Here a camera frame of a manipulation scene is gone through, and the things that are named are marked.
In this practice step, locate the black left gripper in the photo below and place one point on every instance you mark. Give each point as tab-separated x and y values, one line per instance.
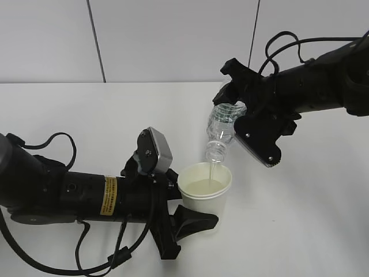
144	199

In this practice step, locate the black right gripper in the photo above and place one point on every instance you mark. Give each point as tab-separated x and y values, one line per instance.
257	92

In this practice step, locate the white paper cup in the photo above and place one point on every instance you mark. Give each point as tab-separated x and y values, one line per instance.
204	187

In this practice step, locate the clear green-label water bottle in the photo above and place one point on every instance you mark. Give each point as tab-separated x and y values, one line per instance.
220	130

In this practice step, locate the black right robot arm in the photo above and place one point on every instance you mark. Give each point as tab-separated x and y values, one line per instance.
298	76

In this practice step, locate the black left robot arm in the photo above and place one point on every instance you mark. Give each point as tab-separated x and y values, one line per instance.
39	191

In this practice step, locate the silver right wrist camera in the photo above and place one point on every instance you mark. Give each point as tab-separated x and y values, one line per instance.
258	136

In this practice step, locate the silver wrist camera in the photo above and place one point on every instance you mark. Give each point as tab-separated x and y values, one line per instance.
153	151
258	136

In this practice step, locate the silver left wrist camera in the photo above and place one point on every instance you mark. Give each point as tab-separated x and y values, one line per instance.
153	151

